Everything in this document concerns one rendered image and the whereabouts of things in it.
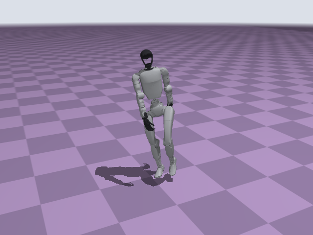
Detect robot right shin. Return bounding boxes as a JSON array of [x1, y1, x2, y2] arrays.
[[151, 145, 162, 168]]

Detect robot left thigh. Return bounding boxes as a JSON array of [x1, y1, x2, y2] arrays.
[[163, 106, 175, 146]]

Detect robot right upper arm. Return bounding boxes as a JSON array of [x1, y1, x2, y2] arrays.
[[132, 72, 144, 99]]

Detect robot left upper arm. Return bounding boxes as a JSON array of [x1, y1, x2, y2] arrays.
[[159, 67, 172, 93]]

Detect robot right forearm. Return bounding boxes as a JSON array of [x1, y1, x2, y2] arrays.
[[136, 93, 147, 118]]

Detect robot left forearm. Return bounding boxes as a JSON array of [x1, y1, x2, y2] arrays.
[[166, 91, 173, 106]]

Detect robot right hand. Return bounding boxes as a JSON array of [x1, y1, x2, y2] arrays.
[[142, 112, 155, 131]]

